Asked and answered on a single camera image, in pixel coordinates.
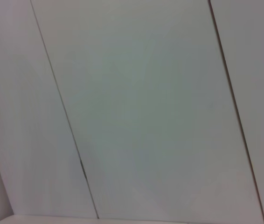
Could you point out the grey partition panel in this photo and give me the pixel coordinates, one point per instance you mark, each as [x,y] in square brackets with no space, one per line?
[146,105]

